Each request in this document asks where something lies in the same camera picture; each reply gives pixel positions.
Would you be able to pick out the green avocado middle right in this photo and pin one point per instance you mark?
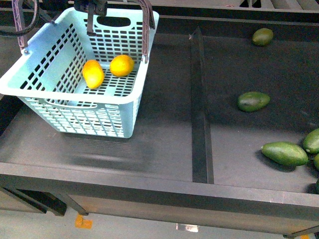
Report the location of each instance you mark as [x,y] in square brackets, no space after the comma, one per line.
[252,101]

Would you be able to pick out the green avocado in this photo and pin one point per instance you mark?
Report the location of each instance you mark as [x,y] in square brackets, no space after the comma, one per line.
[262,37]
[285,153]
[252,101]

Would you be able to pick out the brown basket handle front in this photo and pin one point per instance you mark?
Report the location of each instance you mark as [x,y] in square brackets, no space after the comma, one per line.
[147,24]

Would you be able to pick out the yellow mango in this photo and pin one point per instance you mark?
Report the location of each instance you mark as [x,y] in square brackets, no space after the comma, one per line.
[93,74]

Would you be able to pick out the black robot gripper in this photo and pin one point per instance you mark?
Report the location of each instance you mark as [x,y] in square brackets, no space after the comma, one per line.
[92,7]

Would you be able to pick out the green avocado top right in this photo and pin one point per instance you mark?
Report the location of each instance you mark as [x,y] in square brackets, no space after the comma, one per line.
[262,37]

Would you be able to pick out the green avocado lower right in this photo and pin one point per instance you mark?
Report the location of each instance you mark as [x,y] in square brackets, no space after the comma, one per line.
[285,153]

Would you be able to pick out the black display shelf unit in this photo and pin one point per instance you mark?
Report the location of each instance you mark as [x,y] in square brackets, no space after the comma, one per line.
[149,176]

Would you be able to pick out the black shelf divider bar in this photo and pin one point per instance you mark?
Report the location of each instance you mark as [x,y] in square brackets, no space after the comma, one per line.
[202,160]

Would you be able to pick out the yellow lemon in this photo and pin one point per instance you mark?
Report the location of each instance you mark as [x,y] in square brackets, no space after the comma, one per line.
[122,65]

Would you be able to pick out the orange floor tape marker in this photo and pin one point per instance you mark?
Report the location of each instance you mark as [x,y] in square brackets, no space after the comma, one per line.
[82,223]

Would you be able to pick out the brown basket handle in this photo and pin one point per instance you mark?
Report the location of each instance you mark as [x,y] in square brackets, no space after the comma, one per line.
[19,23]
[147,24]

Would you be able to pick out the light blue plastic basket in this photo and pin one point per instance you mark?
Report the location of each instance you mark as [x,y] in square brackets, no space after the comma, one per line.
[49,79]

